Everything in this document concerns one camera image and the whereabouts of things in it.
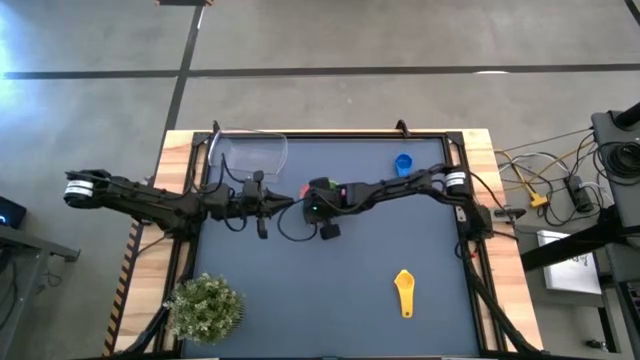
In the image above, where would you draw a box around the black cable coil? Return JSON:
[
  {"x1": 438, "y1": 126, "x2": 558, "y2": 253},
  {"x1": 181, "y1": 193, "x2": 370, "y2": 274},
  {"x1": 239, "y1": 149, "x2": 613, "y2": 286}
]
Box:
[{"x1": 596, "y1": 141, "x2": 640, "y2": 185}]

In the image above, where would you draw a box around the blue plastic measuring cup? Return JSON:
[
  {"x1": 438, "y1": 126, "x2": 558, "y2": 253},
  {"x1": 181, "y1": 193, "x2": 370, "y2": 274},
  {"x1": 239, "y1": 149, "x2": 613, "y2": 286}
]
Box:
[{"x1": 393, "y1": 152, "x2": 414, "y2": 179}]

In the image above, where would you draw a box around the grey equipment stand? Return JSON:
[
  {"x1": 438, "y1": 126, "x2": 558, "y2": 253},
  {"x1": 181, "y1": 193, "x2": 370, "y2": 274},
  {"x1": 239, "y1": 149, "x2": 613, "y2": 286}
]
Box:
[{"x1": 589, "y1": 109, "x2": 640, "y2": 234}]

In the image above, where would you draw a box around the grey-blue table mat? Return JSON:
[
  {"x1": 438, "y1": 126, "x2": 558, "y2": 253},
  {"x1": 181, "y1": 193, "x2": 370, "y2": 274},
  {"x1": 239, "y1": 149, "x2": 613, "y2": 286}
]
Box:
[{"x1": 192, "y1": 137, "x2": 481, "y2": 358}]

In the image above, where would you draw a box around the black pole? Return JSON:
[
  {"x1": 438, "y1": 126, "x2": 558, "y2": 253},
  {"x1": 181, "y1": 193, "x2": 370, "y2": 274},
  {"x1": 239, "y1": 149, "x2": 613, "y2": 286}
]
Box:
[{"x1": 613, "y1": 101, "x2": 640, "y2": 129}]

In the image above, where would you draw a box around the black power strip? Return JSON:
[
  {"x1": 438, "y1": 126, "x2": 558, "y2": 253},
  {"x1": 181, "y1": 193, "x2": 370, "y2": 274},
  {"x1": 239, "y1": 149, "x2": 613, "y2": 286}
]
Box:
[{"x1": 563, "y1": 174, "x2": 595, "y2": 214}]

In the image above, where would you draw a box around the black yellow hazard tape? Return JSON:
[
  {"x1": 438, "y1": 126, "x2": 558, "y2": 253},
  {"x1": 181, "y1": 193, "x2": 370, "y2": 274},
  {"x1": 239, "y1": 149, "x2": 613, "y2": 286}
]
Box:
[{"x1": 102, "y1": 175, "x2": 152, "y2": 357}]

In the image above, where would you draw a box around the black metal beam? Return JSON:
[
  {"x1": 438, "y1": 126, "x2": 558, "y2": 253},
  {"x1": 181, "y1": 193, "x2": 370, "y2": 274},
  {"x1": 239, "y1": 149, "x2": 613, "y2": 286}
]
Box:
[{"x1": 519, "y1": 219, "x2": 640, "y2": 272}]

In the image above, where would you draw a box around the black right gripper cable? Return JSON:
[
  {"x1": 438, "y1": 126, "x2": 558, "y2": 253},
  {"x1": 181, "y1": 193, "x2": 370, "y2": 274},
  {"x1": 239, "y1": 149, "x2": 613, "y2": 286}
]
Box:
[{"x1": 276, "y1": 198, "x2": 320, "y2": 244}]

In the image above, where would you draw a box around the black metal table frame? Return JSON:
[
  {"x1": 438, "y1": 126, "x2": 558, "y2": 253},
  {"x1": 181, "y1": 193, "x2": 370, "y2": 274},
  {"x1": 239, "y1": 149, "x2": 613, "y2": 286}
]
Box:
[{"x1": 119, "y1": 128, "x2": 544, "y2": 359}]

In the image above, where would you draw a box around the white board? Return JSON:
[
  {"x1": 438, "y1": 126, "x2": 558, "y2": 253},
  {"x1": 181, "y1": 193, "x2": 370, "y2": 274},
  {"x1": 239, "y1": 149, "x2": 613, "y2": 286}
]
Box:
[{"x1": 536, "y1": 229, "x2": 602, "y2": 295}]

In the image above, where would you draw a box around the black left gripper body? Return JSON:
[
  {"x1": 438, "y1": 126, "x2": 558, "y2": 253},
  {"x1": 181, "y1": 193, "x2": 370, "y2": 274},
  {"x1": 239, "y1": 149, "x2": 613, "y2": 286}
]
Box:
[{"x1": 214, "y1": 170, "x2": 274, "y2": 240}]

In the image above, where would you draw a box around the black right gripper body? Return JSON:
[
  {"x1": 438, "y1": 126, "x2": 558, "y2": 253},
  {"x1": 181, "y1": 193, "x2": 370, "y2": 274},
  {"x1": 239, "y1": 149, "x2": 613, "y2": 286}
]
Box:
[{"x1": 302, "y1": 176, "x2": 347, "y2": 242}]

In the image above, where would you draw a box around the yellow cable with plug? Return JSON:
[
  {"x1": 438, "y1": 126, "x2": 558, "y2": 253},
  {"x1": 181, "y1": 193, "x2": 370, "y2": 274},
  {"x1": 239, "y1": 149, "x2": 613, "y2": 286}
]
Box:
[{"x1": 494, "y1": 144, "x2": 596, "y2": 209}]

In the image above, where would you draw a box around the yellow plastic measuring cup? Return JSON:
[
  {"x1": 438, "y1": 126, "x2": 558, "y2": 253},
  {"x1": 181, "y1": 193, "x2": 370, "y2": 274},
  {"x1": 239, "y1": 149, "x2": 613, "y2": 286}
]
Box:
[{"x1": 393, "y1": 269, "x2": 416, "y2": 320}]

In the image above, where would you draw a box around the grey metal desk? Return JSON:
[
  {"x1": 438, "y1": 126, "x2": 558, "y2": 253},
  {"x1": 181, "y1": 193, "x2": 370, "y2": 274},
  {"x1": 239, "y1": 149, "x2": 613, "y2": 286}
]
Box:
[{"x1": 0, "y1": 224, "x2": 81, "y2": 360}]

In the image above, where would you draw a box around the clear plastic basket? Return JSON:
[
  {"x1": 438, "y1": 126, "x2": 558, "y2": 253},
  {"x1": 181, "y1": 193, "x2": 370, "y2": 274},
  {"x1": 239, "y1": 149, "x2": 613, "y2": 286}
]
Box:
[{"x1": 207, "y1": 129, "x2": 290, "y2": 184}]

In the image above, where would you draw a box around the artificial green potted plant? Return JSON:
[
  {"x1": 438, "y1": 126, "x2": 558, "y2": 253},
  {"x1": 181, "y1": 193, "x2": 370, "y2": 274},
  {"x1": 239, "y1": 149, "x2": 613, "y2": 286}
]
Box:
[{"x1": 163, "y1": 272, "x2": 247, "y2": 346}]

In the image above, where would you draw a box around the black electronic device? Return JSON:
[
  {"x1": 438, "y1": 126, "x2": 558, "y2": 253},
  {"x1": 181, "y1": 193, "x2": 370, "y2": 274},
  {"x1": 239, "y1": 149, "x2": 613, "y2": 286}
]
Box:
[{"x1": 0, "y1": 196, "x2": 28, "y2": 230}]

